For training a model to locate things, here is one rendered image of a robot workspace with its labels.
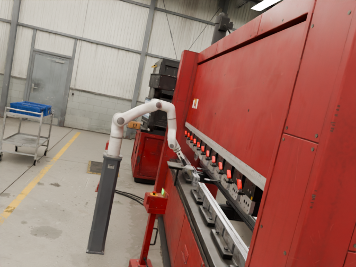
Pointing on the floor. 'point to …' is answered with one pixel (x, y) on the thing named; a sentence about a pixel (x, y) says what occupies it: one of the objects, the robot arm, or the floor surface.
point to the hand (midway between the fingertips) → (184, 163)
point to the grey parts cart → (19, 138)
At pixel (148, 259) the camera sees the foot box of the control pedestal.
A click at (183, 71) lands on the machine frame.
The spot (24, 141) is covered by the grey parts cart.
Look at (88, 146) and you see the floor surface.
